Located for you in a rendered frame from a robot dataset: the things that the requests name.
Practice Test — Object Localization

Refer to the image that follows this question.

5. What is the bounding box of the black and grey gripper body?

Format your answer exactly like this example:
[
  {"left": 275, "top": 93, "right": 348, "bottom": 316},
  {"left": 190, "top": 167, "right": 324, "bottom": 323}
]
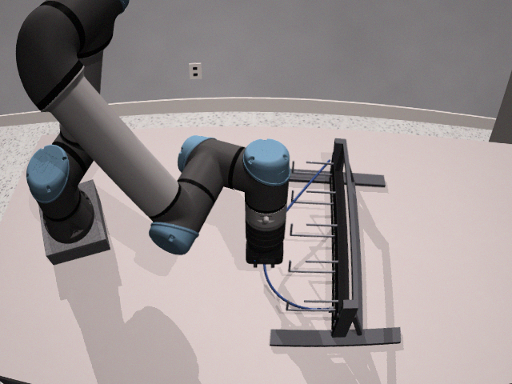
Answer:
[{"left": 245, "top": 201, "right": 287, "bottom": 265}]

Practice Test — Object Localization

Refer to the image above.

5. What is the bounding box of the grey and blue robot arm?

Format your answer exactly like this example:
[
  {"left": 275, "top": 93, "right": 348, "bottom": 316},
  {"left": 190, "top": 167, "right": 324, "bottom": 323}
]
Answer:
[{"left": 16, "top": 0, "right": 290, "bottom": 255}]

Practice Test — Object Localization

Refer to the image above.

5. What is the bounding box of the dark grey rack with metal hooks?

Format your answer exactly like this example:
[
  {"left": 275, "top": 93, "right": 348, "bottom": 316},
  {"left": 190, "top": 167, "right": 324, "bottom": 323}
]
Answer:
[{"left": 270, "top": 138, "right": 401, "bottom": 347}]

